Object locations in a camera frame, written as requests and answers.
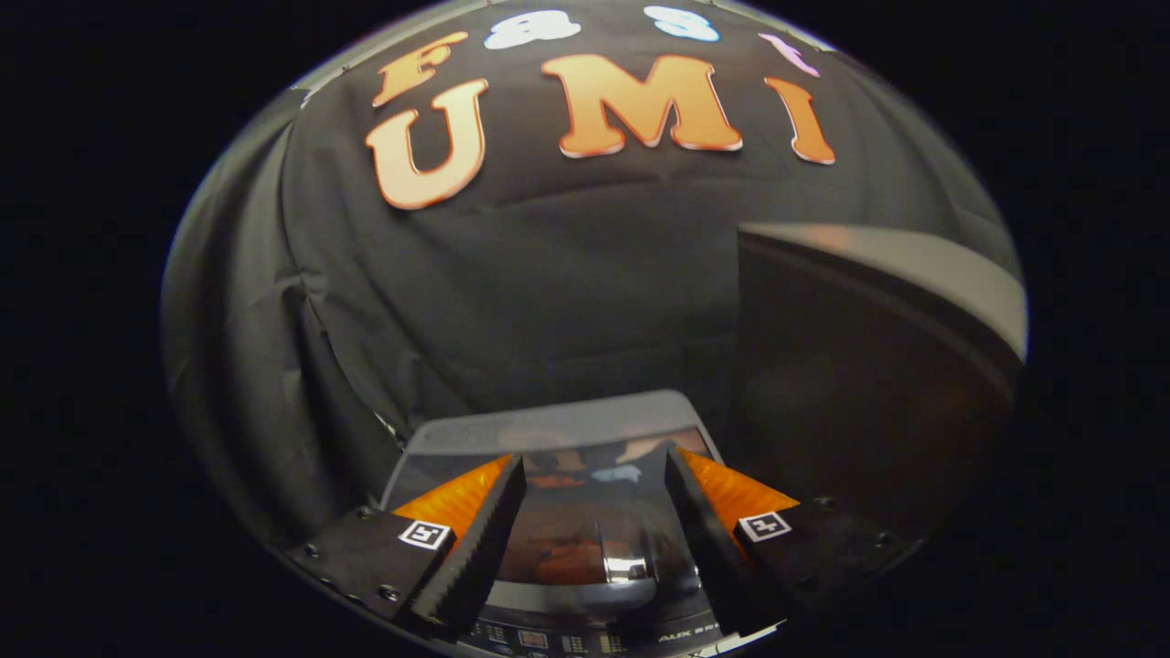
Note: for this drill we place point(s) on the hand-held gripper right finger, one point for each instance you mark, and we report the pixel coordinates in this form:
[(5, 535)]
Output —
[(708, 548)]

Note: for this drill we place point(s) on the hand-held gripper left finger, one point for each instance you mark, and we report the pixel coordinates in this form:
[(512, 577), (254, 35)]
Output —
[(489, 539)]

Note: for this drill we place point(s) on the grey washing machine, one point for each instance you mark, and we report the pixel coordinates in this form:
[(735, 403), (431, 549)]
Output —
[(640, 635)]

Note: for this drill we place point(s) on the grey side table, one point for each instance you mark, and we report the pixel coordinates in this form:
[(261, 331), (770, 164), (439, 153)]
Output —
[(868, 366)]

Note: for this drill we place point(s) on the black backdrop cloth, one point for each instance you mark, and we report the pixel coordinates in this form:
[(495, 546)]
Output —
[(594, 238)]

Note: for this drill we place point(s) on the plain black side cloth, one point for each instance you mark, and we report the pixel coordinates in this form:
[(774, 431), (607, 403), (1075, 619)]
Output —
[(238, 320)]

